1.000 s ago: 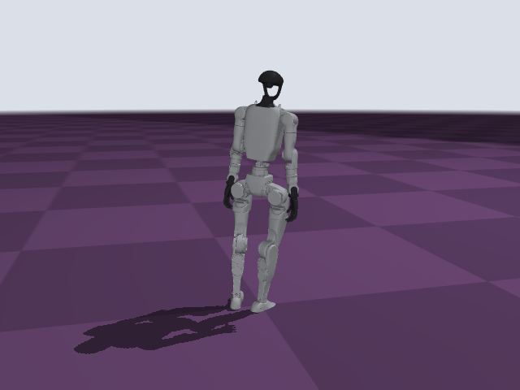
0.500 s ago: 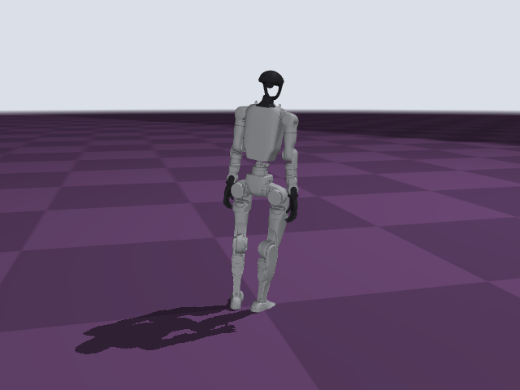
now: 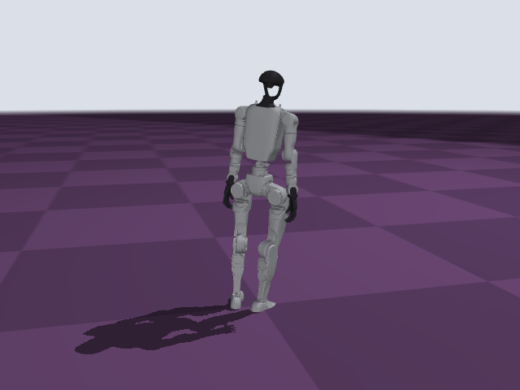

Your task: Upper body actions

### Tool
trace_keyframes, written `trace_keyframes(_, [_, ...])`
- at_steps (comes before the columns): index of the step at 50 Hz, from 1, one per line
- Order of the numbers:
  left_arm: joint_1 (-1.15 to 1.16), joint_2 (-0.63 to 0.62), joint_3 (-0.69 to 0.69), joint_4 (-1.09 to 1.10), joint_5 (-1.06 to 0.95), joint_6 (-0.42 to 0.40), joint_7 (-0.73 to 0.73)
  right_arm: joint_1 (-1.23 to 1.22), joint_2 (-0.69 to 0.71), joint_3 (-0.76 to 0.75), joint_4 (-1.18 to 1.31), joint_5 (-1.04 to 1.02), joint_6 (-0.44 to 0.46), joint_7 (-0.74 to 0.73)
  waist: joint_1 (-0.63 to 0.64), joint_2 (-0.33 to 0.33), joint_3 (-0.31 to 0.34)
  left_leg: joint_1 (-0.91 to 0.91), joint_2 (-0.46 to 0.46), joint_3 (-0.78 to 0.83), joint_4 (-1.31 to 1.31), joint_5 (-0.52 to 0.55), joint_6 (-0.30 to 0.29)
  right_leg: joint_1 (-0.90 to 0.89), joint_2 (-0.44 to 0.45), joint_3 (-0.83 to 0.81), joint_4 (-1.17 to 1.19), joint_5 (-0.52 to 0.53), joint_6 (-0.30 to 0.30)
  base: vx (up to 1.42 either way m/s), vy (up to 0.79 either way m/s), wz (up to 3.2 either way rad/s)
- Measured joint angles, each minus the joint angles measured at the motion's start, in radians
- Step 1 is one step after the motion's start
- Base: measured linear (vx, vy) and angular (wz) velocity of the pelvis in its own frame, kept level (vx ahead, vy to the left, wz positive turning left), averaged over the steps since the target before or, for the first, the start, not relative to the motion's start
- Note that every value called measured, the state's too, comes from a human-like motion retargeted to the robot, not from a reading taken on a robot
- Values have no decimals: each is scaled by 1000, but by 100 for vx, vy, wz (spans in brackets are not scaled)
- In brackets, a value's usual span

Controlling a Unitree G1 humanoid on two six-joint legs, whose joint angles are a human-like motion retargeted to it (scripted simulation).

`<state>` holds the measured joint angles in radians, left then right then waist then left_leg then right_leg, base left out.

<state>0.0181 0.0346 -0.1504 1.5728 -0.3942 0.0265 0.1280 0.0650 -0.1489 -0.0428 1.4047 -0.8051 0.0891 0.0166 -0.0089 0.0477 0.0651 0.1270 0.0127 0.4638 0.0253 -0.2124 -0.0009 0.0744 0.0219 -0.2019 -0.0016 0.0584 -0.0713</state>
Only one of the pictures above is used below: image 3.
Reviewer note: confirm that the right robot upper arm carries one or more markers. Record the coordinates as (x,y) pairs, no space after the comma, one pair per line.
(290,122)

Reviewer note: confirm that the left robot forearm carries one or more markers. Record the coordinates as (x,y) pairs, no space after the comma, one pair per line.
(235,163)

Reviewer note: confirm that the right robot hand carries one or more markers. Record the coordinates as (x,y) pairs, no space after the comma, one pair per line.
(292,205)

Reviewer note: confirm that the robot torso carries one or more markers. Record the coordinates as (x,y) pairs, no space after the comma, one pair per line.
(263,137)

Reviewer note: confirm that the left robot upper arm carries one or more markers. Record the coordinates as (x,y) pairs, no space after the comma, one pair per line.
(239,128)

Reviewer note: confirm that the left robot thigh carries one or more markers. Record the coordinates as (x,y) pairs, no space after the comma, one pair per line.
(241,207)

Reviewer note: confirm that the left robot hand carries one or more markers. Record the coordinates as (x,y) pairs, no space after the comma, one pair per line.
(227,192)

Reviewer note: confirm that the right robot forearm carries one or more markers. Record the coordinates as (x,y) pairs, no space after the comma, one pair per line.
(291,173)

